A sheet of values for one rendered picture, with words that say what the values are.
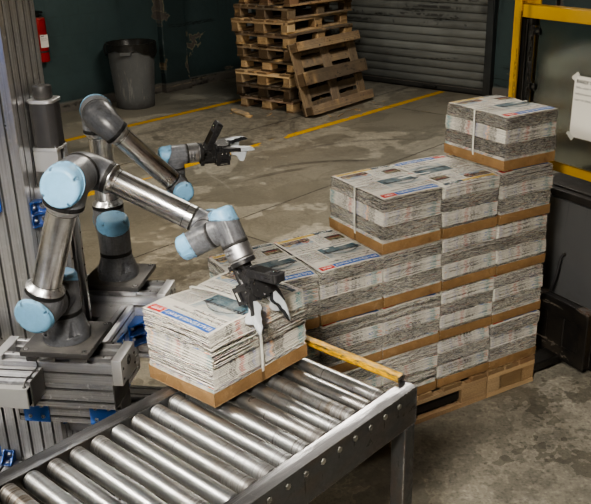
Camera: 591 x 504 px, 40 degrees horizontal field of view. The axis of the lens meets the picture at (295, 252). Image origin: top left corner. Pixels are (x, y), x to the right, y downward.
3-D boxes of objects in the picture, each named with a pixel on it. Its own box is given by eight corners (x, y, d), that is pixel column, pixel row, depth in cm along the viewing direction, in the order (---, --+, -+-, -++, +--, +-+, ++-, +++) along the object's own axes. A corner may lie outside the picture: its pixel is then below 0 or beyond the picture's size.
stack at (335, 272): (217, 435, 351) (204, 255, 320) (433, 362, 404) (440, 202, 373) (258, 484, 320) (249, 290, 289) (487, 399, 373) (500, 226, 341)
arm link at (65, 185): (66, 321, 254) (104, 160, 232) (45, 344, 240) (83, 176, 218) (30, 307, 254) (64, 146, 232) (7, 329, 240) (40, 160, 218)
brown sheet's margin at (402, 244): (328, 226, 345) (328, 216, 343) (384, 213, 358) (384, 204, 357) (382, 255, 315) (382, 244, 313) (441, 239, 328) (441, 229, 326)
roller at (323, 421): (226, 380, 250) (228, 364, 249) (347, 439, 220) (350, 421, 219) (214, 383, 246) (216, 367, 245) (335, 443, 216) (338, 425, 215)
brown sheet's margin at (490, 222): (387, 213, 359) (387, 203, 357) (439, 201, 372) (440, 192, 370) (442, 239, 328) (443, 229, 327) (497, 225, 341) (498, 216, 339)
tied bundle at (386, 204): (328, 228, 345) (327, 175, 337) (385, 214, 359) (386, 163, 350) (381, 256, 315) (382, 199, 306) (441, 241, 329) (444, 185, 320)
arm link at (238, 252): (253, 237, 225) (231, 246, 220) (260, 252, 225) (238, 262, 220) (238, 245, 231) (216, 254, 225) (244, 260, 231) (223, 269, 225)
